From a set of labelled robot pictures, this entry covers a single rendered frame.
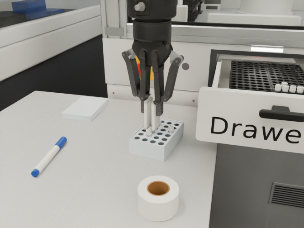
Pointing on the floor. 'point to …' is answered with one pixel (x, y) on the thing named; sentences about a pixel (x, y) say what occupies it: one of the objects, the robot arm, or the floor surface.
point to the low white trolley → (95, 166)
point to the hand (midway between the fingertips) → (152, 113)
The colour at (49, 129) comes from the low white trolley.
